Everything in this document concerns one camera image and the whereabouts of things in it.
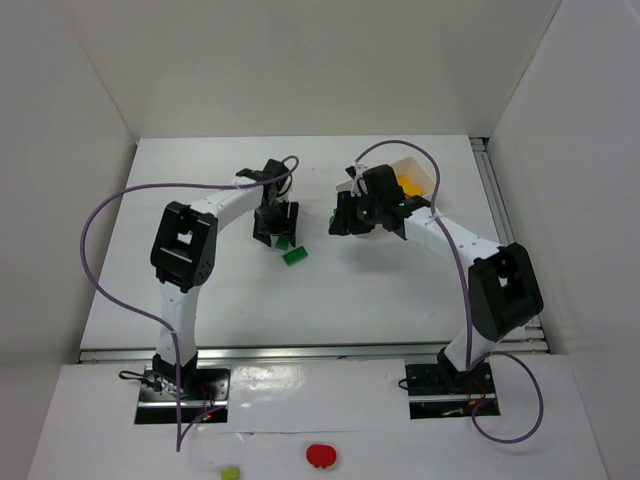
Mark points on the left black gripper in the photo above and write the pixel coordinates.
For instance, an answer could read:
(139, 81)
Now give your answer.
(275, 223)

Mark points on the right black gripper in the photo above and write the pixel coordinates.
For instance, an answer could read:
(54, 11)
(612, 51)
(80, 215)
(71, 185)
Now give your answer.
(344, 215)

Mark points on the dark green square lego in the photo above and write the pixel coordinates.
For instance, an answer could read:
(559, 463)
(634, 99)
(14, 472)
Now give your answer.
(282, 243)

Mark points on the yellow flower printed lego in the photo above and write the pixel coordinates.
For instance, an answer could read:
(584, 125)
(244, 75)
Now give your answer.
(408, 186)

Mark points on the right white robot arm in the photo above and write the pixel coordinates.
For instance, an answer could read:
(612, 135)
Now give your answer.
(500, 288)

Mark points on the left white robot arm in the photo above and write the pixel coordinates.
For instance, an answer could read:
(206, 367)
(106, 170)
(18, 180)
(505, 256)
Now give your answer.
(184, 251)

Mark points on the white divided plastic bin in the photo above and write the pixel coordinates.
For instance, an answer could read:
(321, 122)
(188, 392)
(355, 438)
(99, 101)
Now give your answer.
(379, 182)

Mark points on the red round lego piece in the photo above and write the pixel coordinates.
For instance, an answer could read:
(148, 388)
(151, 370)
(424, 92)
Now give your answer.
(321, 456)

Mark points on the light green floor lego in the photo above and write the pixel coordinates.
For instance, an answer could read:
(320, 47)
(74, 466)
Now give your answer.
(230, 473)

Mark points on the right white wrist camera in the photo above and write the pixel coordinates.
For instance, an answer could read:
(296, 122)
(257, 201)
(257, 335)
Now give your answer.
(354, 171)

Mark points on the aluminium rail front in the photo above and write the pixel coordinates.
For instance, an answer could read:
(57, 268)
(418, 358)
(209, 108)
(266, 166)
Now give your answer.
(337, 351)

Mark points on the aluminium rail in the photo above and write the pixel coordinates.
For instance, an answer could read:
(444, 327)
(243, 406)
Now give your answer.
(529, 338)
(337, 351)

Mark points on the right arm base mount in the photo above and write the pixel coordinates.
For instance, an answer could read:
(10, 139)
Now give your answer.
(432, 396)

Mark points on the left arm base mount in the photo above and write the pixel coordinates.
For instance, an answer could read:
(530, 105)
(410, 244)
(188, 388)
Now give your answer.
(206, 394)

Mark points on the aluminium rail right side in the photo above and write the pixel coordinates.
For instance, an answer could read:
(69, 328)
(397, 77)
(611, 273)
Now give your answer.
(529, 338)

